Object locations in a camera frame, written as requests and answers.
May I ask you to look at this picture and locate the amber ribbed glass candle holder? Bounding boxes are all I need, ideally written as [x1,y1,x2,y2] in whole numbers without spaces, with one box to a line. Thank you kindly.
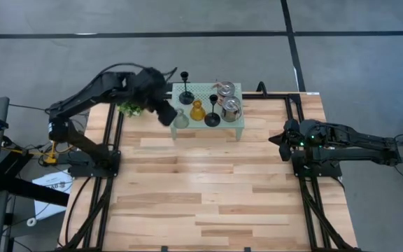
[190,100,206,122]

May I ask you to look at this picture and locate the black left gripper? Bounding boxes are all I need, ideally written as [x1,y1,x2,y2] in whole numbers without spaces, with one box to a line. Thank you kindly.
[132,66,179,127]

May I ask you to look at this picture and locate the white printed paper sheet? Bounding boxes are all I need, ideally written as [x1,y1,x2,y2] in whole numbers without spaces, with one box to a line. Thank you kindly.
[31,169,73,221]

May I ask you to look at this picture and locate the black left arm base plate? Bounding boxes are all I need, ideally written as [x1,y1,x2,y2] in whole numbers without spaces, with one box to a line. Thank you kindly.
[68,150,121,179]

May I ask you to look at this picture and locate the black aluminium table frame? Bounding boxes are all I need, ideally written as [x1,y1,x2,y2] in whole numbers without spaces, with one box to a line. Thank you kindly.
[61,91,360,252]

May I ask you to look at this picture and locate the black stand leg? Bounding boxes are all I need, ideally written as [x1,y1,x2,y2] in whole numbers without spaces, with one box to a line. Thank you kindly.
[0,150,70,207]

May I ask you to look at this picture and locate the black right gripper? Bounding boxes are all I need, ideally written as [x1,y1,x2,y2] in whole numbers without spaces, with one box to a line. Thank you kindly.
[269,118,310,162]

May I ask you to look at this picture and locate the yellow clamp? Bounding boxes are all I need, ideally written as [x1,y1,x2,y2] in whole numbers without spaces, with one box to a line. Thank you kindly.
[45,140,58,166]

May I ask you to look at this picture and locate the clear ribbed glass candle holder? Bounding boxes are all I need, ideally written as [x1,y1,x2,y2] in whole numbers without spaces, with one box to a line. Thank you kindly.
[172,108,190,130]

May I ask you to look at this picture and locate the small potted green plant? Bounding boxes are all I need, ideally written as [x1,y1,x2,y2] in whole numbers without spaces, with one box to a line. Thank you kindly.
[117,101,145,118]

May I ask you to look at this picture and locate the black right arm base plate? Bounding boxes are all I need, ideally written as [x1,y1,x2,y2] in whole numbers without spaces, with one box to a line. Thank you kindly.
[291,161,343,179]

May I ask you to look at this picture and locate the green perforated metal shelf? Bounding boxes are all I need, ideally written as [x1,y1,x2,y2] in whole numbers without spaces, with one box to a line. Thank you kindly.
[169,82,246,141]

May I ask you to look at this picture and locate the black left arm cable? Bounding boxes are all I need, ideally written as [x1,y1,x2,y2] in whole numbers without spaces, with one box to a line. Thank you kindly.
[96,62,178,82]

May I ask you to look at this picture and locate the black metal candlestick holder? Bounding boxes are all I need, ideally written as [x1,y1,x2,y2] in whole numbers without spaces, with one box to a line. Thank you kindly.
[178,71,195,106]
[204,94,221,128]

